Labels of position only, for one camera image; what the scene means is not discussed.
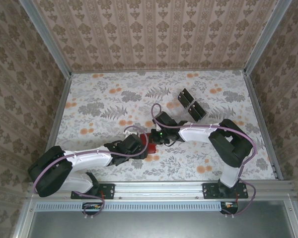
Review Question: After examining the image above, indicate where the red leather card holder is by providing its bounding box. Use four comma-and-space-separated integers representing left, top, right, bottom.
138, 132, 158, 155

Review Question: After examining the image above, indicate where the clear acrylic card stand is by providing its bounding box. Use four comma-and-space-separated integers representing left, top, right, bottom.
166, 87, 208, 130

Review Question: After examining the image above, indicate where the black credit card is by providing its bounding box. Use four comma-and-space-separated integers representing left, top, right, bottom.
178, 93, 191, 110
178, 88, 193, 102
191, 100, 208, 115
188, 105, 205, 122

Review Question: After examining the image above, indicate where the black controller board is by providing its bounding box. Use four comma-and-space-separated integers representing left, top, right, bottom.
220, 201, 239, 215
81, 202, 106, 216

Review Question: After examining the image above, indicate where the grey metal sheet panel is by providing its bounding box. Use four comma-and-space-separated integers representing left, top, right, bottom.
29, 210, 293, 238

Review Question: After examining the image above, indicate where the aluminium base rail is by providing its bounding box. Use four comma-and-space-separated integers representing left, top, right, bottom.
26, 180, 295, 199

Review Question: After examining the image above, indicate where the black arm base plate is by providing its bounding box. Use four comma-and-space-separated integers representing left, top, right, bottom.
202, 182, 249, 200
71, 182, 115, 200

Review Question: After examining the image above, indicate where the slotted light blue cable duct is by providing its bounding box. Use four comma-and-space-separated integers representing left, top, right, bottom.
36, 201, 223, 212

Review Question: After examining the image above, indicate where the aluminium table side rail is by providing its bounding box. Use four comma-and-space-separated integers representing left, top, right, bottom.
242, 71, 284, 181
46, 73, 73, 149

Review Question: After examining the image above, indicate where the aluminium corner post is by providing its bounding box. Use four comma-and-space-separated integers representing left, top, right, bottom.
242, 0, 291, 76
18, 0, 73, 79

